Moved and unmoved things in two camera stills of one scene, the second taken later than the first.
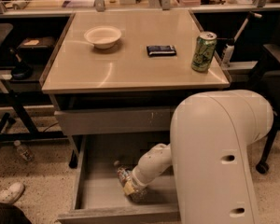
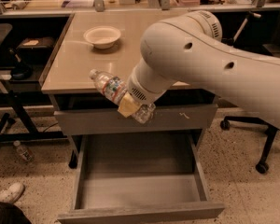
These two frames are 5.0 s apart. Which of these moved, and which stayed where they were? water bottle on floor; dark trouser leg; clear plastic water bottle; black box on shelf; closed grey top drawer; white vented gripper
Moved: white vented gripper; clear plastic water bottle
Stayed: dark trouser leg; water bottle on floor; closed grey top drawer; black box on shelf
